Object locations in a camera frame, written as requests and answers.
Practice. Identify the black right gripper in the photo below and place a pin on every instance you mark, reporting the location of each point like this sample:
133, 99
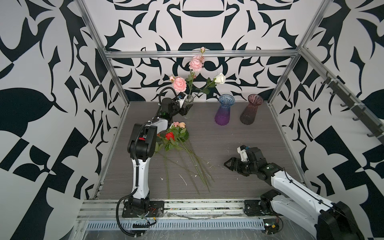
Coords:
233, 165

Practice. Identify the peach artificial rose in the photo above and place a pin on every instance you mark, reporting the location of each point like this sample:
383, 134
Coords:
182, 125

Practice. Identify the smoky pink glass vase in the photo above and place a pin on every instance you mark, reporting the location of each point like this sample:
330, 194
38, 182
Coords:
249, 113

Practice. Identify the white slotted cable duct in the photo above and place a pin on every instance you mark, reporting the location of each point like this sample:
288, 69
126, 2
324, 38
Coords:
181, 224

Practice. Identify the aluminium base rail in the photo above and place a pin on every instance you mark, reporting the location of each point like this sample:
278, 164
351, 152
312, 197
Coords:
106, 209

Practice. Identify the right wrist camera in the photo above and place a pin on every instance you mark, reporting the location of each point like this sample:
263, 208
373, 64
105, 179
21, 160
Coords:
242, 150

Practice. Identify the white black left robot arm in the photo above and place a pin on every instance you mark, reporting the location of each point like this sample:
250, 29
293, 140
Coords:
141, 147

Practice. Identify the purple blue glass vase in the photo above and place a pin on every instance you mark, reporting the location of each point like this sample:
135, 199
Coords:
222, 116

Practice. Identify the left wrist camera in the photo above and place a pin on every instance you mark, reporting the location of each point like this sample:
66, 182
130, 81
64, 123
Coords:
181, 97

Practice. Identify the grey wall hook rail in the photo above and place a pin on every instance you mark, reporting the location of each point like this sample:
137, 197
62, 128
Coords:
351, 102

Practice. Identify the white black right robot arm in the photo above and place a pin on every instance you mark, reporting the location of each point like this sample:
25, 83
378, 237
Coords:
322, 218

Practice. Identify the white artificial rose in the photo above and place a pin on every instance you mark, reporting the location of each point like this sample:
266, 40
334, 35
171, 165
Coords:
210, 84

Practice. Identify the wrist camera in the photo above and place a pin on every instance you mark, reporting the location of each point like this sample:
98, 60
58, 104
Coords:
242, 150
181, 97

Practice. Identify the clear ribbed glass vase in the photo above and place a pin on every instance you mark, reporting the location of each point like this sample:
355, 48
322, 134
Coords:
189, 100

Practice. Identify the pink carnation stem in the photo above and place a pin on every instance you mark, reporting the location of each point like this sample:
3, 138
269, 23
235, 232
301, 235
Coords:
179, 84
195, 66

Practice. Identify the small red artificial rose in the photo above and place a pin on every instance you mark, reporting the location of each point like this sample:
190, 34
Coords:
175, 147

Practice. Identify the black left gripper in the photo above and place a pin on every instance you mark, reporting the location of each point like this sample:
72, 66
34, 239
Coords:
185, 111

